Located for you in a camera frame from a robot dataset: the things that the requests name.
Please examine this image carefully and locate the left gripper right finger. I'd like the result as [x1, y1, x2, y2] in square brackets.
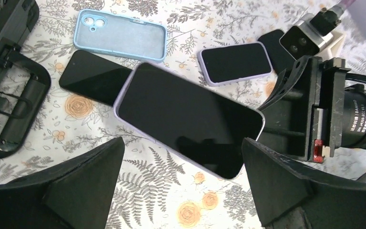
[242, 138, 366, 229]

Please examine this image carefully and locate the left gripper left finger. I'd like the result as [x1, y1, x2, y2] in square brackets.
[0, 137, 125, 229]

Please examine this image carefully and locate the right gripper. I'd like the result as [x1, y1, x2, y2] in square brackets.
[258, 56, 350, 163]

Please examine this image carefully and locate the black phone from blue case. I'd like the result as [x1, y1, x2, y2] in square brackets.
[59, 50, 132, 106]

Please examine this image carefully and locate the light blue phone case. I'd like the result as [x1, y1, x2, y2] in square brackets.
[73, 9, 167, 62]

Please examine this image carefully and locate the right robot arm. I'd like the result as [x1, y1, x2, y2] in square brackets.
[258, 56, 366, 163]

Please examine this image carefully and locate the black phone without case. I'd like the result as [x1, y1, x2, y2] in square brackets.
[258, 29, 295, 74]

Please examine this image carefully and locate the black poker chip case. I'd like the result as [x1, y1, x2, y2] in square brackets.
[0, 0, 51, 159]

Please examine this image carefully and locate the floral table mat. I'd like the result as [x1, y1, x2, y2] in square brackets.
[0, 0, 335, 229]

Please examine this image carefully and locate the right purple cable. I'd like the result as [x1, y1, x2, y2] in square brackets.
[328, 0, 357, 15]

